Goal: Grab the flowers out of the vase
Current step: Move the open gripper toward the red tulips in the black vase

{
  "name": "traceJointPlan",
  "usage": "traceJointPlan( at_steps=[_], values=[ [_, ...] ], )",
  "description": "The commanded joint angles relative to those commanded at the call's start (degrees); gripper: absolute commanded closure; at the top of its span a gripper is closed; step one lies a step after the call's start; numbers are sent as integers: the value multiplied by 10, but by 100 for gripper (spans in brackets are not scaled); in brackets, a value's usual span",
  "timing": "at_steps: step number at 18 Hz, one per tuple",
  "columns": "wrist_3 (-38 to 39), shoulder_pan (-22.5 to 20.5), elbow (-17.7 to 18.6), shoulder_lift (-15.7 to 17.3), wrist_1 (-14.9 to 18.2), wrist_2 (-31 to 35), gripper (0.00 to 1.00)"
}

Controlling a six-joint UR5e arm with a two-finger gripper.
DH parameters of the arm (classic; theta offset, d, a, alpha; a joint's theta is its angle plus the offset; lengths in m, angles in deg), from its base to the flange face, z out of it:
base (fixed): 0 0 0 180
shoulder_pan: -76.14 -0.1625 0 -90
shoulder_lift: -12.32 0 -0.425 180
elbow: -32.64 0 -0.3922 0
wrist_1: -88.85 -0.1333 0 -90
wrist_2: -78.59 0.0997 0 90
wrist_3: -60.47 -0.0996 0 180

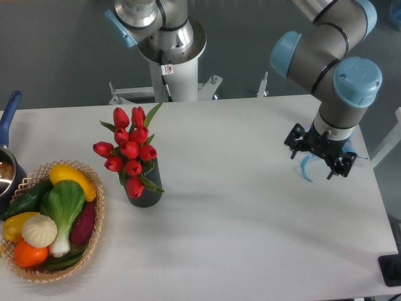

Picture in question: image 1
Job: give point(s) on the white steamed bun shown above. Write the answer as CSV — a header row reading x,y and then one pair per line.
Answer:
x,y
39,231

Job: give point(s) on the red tulip bouquet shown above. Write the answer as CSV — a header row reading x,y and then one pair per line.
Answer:
x,y
133,150

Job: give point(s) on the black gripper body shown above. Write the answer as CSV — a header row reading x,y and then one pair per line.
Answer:
x,y
337,157

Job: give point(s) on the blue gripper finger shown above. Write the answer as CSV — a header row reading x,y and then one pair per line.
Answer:
x,y
348,147
304,163

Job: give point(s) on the silver second robot arm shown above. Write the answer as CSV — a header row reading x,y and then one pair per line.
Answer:
x,y
162,30

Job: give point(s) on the yellow bell pepper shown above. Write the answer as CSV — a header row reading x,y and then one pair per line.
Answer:
x,y
12,227

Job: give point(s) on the purple sweet potato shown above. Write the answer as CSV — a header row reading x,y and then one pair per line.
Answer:
x,y
84,225

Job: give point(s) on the orange fruit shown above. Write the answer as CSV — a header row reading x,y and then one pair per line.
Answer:
x,y
26,255

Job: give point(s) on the yellow squash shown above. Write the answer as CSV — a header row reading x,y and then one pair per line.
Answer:
x,y
64,172

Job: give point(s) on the woven bamboo basket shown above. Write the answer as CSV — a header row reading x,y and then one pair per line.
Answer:
x,y
38,274

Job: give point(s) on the green bok choy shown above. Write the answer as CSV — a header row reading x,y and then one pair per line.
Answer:
x,y
63,203

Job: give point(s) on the white frame bracket right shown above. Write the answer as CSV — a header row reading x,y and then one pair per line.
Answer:
x,y
387,144

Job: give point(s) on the blue handled saucepan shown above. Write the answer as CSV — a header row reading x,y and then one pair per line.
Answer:
x,y
12,174

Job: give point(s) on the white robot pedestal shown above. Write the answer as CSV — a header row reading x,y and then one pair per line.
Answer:
x,y
182,81

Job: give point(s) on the dark grey ribbed vase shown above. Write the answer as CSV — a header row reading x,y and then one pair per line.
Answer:
x,y
145,190

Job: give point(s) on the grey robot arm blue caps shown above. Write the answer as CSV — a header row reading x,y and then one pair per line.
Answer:
x,y
345,86

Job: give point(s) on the black device at table edge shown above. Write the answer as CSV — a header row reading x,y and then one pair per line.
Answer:
x,y
390,269

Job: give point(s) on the dark green cucumber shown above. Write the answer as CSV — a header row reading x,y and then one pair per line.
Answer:
x,y
29,201

